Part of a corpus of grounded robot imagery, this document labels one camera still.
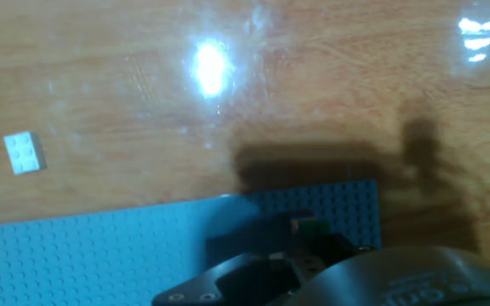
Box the white Lego brick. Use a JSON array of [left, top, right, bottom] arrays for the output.
[[3, 130, 48, 176]]

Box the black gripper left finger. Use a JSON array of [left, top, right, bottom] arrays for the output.
[[151, 248, 329, 306]]

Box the dark green Lego brick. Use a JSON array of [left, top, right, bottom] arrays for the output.
[[298, 218, 332, 244]]

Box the grey Lego baseplate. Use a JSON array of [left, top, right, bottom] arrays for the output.
[[0, 178, 383, 306]]

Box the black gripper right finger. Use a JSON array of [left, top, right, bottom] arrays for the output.
[[332, 232, 377, 261]]

